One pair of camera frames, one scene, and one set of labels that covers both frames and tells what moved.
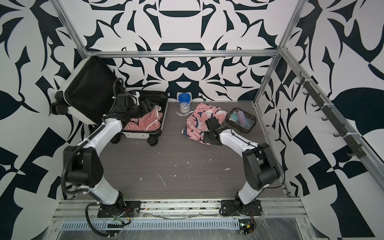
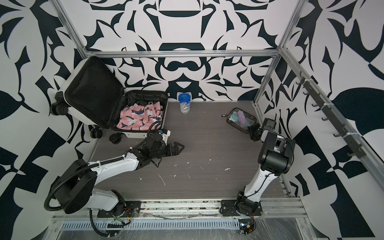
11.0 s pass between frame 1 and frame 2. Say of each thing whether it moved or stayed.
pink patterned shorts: moved
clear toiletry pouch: stayed
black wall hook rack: stayed
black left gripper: moved
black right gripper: moved
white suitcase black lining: stayed
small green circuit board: stayed
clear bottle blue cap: stayed
